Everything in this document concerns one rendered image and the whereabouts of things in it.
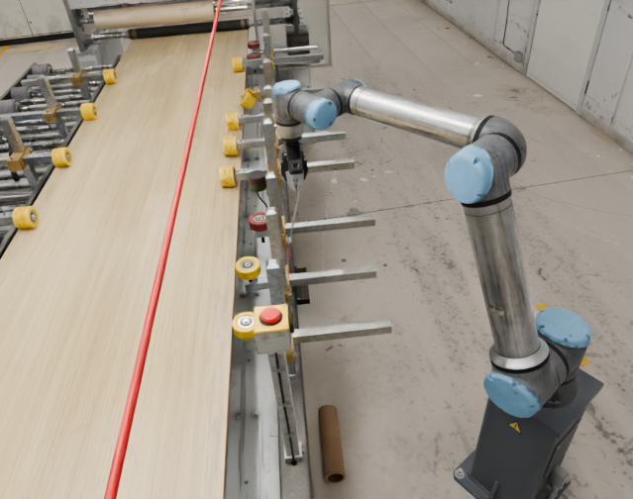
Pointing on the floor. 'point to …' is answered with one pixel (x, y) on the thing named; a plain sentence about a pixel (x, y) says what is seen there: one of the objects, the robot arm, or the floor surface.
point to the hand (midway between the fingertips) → (296, 189)
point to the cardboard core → (331, 445)
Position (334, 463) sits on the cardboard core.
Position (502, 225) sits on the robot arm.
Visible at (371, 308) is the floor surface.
